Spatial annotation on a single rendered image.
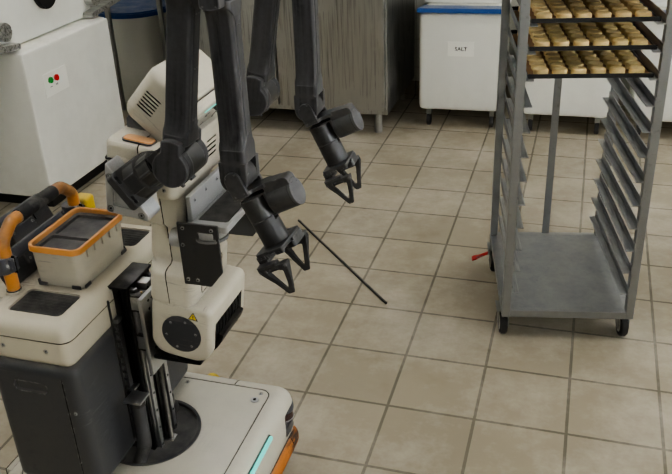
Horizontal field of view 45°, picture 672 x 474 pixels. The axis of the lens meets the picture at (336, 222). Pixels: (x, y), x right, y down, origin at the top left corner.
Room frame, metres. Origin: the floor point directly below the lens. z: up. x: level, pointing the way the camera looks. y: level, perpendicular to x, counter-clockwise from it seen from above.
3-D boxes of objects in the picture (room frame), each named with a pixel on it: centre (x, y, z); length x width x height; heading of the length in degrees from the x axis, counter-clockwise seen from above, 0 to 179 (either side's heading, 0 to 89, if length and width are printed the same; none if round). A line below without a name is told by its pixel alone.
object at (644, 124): (2.84, -1.08, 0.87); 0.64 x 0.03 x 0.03; 173
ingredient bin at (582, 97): (4.99, -1.51, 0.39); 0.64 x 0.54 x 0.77; 163
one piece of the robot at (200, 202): (1.75, 0.28, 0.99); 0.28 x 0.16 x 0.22; 162
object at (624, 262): (2.84, -1.08, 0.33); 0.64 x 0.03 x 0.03; 173
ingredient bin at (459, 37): (5.19, -0.89, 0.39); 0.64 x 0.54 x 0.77; 165
